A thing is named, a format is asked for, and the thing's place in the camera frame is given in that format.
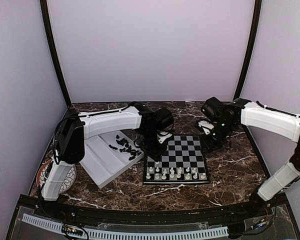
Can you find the black frame post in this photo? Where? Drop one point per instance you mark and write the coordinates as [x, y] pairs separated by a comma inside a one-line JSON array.
[[53, 51], [249, 49]]

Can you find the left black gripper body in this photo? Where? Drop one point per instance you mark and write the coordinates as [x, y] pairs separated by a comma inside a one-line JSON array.
[[149, 144]]

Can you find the black front rail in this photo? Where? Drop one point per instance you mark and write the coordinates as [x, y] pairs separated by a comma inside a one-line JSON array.
[[230, 214]]

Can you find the right black frame post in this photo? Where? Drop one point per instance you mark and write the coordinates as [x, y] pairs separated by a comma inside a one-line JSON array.
[[249, 49]]

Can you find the floral patterned ceramic plate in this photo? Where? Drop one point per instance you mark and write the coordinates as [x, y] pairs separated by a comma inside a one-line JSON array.
[[67, 180]]

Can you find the white plastic divided tray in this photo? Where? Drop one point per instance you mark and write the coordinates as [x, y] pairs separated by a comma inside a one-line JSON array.
[[103, 164]]

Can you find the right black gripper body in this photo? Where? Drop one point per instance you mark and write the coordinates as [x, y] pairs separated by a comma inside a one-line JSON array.
[[218, 138]]

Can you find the white slotted cable duct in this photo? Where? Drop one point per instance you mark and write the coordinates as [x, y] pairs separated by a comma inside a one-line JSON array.
[[111, 231]]

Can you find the pile of black chess pieces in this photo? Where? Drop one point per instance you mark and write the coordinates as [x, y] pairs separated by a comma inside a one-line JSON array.
[[125, 147]]

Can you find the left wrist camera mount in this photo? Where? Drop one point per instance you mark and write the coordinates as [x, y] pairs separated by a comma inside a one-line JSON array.
[[163, 136]]

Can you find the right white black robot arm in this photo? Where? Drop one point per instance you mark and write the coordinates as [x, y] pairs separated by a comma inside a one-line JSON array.
[[226, 116]]

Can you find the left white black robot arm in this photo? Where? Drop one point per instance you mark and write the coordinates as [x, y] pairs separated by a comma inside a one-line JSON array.
[[133, 120]]

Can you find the black white chessboard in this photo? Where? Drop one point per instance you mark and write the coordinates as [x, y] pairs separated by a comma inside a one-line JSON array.
[[182, 151]]

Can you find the left black frame post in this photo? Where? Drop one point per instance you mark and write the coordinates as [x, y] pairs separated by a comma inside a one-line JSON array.
[[53, 51]]

